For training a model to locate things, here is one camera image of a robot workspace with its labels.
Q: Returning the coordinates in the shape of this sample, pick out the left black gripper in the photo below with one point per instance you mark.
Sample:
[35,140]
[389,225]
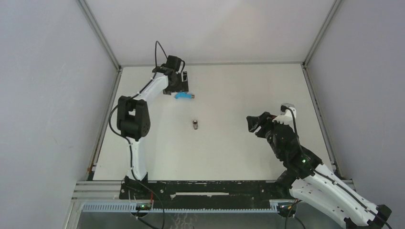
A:
[183,86]

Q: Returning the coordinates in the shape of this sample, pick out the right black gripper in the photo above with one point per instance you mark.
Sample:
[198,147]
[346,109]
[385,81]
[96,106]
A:
[264,119]

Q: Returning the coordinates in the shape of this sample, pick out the blue plastic water faucet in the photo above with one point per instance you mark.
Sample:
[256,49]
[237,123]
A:
[184,95]

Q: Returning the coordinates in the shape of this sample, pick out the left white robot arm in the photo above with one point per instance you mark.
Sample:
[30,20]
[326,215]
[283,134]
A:
[133,119]

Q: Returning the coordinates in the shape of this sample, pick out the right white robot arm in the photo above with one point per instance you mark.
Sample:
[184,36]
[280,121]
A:
[308,179]

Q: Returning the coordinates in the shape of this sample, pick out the small metal pipe fitting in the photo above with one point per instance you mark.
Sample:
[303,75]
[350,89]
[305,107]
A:
[195,124]

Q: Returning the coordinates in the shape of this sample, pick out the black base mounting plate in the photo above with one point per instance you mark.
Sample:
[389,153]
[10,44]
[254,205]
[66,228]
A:
[210,195]

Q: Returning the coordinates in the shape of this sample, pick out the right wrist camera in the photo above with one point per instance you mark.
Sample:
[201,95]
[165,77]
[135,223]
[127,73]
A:
[287,112]

